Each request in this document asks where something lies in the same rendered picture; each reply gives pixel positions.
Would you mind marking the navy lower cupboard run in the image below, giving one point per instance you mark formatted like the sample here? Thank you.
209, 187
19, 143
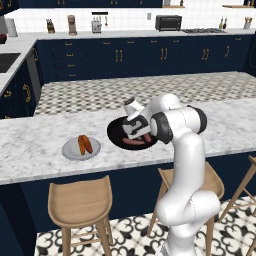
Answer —
140, 56

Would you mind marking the grey plate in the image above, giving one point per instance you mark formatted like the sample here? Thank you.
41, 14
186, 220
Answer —
71, 150

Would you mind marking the black tool rail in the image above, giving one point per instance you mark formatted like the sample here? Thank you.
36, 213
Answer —
100, 13

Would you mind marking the navy island base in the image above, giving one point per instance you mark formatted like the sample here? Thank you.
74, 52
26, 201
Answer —
133, 190

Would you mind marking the brown coffee grinder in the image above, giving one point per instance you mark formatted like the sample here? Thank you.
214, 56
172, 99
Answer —
72, 25

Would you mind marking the silver toaster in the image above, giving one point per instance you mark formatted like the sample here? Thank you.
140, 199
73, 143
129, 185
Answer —
96, 26

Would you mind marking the wooden bar stool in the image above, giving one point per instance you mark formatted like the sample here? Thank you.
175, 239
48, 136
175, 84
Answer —
245, 186
213, 181
80, 203

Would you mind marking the dark sink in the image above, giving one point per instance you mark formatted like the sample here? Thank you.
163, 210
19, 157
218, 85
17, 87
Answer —
6, 61

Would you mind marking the grey pot with tools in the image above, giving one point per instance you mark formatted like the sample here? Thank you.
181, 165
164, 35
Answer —
247, 24

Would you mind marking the white wall socket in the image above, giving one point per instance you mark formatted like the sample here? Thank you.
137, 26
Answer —
149, 16

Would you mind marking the navy cupboard run beside sink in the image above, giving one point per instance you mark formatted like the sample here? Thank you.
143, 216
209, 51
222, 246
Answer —
16, 95

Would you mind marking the red sausage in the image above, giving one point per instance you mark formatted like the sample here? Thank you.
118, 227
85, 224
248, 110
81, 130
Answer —
146, 137

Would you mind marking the wooden wall shelf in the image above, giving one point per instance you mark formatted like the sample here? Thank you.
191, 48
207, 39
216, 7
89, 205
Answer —
233, 6
174, 6

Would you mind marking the pink sausage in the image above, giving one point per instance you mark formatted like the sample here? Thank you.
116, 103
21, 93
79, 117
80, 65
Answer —
133, 142

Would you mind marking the dark red bowl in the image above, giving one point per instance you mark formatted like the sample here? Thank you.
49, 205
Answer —
2, 38

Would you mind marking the black toaster oven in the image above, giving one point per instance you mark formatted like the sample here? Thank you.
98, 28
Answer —
168, 23

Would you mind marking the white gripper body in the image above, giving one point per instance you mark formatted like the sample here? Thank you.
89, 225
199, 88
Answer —
137, 127

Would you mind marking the black bowl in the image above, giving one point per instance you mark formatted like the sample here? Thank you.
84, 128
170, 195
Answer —
115, 133

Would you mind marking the grey hob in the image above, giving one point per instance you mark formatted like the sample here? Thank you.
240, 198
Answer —
204, 30

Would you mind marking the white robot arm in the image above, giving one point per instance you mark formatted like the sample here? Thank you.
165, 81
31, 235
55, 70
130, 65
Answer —
186, 156

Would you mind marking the navy upper cupboard run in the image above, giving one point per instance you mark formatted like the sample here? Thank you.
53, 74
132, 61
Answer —
83, 3

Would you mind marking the wooden knife block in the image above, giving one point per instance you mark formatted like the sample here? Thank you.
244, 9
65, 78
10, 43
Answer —
50, 26

